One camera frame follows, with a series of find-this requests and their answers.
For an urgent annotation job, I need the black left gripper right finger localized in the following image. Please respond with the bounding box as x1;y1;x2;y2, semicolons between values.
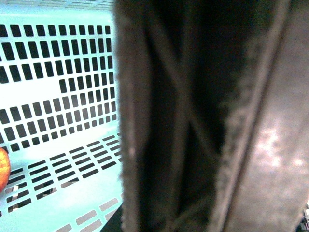
207;0;309;232

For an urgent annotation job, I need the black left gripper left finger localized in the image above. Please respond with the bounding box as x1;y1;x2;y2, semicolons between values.
112;0;227;232

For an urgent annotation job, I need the light green plastic basket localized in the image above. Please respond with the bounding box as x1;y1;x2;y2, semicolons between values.
0;0;123;232

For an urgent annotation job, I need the red yellow apple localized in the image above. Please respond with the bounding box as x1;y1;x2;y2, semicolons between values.
0;147;11;192

